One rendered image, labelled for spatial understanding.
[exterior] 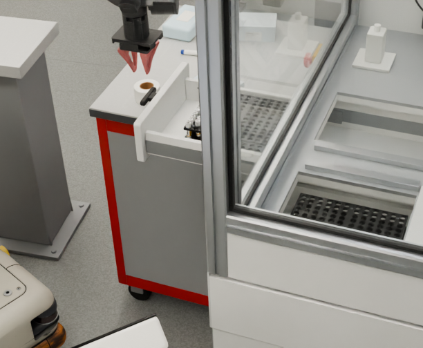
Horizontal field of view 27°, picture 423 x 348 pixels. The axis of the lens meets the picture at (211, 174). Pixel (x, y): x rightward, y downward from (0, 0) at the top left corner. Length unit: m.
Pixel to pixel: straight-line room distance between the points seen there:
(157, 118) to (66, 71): 1.99
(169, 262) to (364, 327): 1.17
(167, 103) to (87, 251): 1.05
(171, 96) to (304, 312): 0.77
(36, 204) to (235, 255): 1.52
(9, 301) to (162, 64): 0.80
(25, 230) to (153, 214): 0.68
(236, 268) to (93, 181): 1.85
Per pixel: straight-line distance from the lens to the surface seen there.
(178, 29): 2.60
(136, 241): 2.61
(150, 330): 1.15
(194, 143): 1.95
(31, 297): 2.52
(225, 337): 1.67
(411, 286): 1.44
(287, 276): 1.50
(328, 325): 1.55
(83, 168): 3.39
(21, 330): 2.52
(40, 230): 3.02
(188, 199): 2.41
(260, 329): 1.62
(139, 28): 1.94
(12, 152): 2.84
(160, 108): 2.05
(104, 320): 2.79
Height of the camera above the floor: 2.04
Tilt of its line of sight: 38 degrees down
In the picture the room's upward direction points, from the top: 2 degrees counter-clockwise
